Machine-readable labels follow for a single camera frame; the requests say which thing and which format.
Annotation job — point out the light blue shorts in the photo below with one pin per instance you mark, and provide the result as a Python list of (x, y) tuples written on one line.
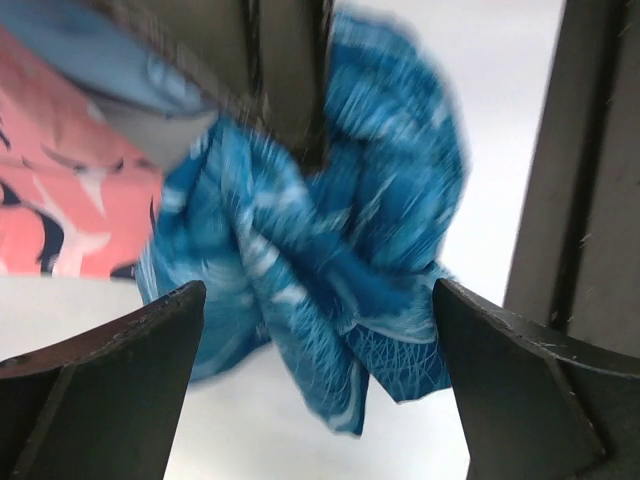
[(137, 93)]

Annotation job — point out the pink patterned shorts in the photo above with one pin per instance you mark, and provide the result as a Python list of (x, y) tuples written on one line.
[(77, 199)]

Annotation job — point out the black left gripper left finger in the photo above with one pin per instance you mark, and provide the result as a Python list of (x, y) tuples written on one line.
[(104, 404)]

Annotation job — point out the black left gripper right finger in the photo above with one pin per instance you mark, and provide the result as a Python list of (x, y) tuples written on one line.
[(533, 402)]

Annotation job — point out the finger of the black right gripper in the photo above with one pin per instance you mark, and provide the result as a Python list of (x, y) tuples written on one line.
[(575, 265), (265, 63)]

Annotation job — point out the blue leaf print shorts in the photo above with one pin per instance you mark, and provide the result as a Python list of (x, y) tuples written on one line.
[(336, 269)]

